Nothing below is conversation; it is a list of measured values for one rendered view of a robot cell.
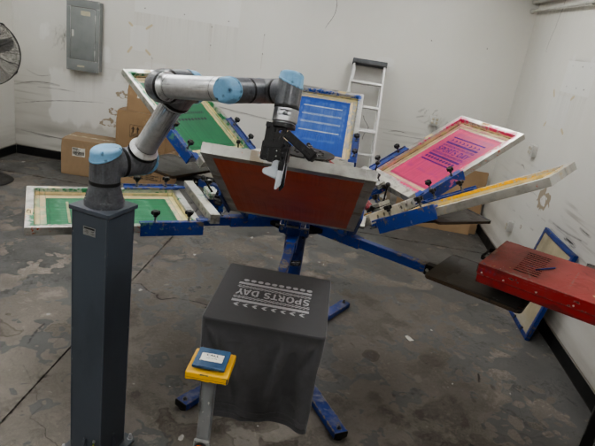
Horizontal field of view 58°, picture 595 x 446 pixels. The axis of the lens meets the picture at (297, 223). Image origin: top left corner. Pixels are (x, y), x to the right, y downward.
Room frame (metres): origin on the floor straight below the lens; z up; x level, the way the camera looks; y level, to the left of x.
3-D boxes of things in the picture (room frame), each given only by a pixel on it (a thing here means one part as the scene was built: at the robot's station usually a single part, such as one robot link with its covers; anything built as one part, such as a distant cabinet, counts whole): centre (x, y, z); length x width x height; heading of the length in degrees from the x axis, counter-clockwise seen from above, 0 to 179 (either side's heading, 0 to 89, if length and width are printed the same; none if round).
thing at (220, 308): (1.90, 0.05, 0.95); 0.48 x 0.44 x 0.01; 177
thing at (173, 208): (2.60, 0.80, 1.05); 1.08 x 0.61 x 0.23; 117
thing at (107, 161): (1.97, 0.75, 1.37); 0.13 x 0.12 x 0.14; 143
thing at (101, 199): (1.96, 0.76, 1.25); 0.15 x 0.15 x 0.10
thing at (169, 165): (3.38, 0.56, 0.91); 1.34 x 0.40 x 0.08; 57
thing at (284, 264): (2.39, 0.03, 0.89); 1.24 x 0.06 x 0.06; 177
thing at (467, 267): (2.65, -0.57, 0.91); 1.34 x 0.40 x 0.08; 57
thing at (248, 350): (1.67, 0.06, 0.74); 0.45 x 0.03 x 0.43; 87
